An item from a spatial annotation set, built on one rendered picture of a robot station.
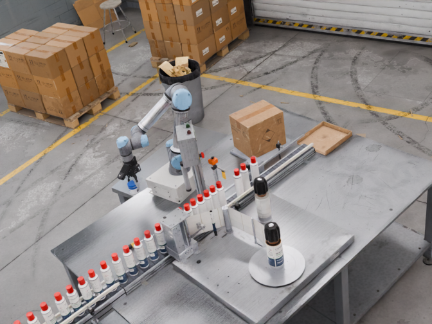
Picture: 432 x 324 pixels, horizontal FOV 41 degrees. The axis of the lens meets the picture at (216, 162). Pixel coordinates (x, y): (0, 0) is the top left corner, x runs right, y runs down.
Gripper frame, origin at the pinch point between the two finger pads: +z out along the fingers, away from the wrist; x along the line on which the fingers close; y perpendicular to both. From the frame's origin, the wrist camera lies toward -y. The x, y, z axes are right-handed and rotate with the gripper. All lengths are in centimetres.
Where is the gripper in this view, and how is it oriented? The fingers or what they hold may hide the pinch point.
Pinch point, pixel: (133, 185)
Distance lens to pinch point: 376.7
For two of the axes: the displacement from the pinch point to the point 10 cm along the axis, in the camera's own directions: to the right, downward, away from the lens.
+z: 1.6, 8.1, 5.7
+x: -7.9, -2.4, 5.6
